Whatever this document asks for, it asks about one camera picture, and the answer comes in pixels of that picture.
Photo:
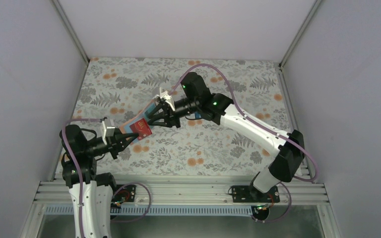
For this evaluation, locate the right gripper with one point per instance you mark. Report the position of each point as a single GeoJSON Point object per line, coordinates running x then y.
{"type": "Point", "coordinates": [169, 116]}

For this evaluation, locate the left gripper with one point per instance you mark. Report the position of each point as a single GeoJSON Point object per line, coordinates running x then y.
{"type": "Point", "coordinates": [119, 138]}

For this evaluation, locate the red credit card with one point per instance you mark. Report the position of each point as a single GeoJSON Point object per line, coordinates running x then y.
{"type": "Point", "coordinates": [142, 128]}

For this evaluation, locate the blue credit card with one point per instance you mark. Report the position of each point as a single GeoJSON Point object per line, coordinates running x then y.
{"type": "Point", "coordinates": [197, 115]}

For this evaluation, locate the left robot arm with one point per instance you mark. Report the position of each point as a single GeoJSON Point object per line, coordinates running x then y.
{"type": "Point", "coordinates": [93, 195]}

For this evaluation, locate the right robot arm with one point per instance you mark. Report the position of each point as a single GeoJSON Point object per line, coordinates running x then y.
{"type": "Point", "coordinates": [285, 147]}

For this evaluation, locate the floral table mat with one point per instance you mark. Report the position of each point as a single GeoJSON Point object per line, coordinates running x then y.
{"type": "Point", "coordinates": [119, 88]}

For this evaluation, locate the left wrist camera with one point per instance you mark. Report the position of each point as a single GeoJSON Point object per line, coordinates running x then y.
{"type": "Point", "coordinates": [107, 129]}

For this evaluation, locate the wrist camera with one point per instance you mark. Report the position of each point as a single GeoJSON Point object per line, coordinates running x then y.
{"type": "Point", "coordinates": [161, 95]}
{"type": "Point", "coordinates": [107, 129]}

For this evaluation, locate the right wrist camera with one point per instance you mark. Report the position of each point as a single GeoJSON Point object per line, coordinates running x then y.
{"type": "Point", "coordinates": [161, 95]}

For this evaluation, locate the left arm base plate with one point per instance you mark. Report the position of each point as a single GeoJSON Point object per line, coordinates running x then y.
{"type": "Point", "coordinates": [125, 195]}

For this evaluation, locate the aluminium rail frame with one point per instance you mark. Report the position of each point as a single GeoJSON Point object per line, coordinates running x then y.
{"type": "Point", "coordinates": [191, 190]}

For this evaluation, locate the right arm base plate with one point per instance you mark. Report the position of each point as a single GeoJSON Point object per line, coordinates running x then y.
{"type": "Point", "coordinates": [248, 194]}

